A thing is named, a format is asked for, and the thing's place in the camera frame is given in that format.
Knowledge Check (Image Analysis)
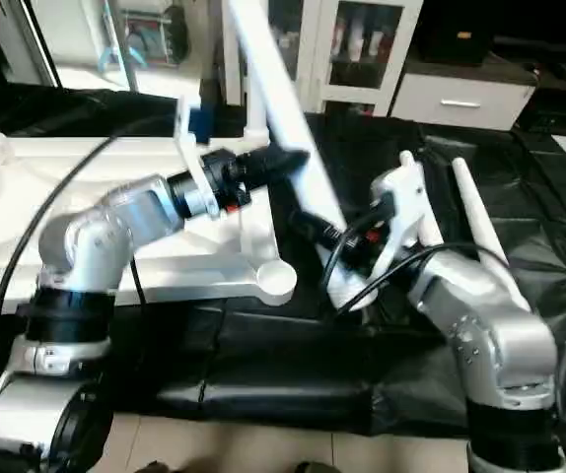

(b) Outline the white plastic table leg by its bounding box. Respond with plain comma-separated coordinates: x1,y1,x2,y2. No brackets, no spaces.
448,157,512,288
243,54,272,154
397,149,445,247
221,0,379,313

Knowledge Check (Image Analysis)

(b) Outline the white glass door cabinet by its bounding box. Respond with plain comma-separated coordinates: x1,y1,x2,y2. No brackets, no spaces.
218,0,425,118

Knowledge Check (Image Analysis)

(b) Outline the black work surface mat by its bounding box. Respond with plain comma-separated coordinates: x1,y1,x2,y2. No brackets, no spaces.
0,79,566,439

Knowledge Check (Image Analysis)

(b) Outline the colourful background box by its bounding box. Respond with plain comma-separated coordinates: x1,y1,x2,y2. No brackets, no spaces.
101,0,188,73

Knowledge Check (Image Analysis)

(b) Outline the white drawer unit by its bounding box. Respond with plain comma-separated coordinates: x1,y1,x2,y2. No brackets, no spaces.
389,73,539,132

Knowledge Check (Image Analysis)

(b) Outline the black equipment box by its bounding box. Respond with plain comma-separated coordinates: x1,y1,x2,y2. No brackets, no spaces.
416,0,497,66

